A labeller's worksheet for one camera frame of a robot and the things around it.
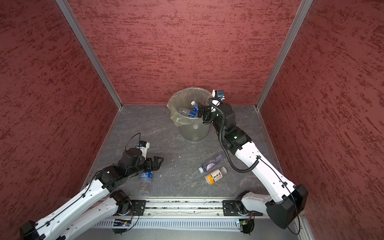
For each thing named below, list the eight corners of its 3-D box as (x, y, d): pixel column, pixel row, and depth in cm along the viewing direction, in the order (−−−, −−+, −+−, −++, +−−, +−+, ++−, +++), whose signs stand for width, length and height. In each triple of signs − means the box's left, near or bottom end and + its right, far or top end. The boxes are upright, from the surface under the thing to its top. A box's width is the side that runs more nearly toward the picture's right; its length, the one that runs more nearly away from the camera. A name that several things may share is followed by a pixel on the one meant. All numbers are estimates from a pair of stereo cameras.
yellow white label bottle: (209, 186, 82) (210, 183, 79) (205, 178, 85) (205, 176, 81) (227, 175, 86) (229, 172, 83) (223, 168, 89) (224, 165, 85)
